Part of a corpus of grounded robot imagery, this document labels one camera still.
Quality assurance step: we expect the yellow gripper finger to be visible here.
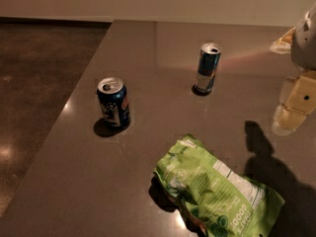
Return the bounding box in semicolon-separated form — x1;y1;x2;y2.
272;71;316;136
270;27;296;54

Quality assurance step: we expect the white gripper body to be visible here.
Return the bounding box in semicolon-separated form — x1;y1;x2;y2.
291;2;316;70

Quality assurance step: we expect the blue pepsi can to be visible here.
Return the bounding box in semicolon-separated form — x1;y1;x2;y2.
97;77;130;128

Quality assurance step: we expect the blue silver slim can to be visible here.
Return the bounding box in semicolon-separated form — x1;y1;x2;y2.
194;42;222;95

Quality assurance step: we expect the green rice chip bag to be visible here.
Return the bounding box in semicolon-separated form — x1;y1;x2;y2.
154;134;284;237

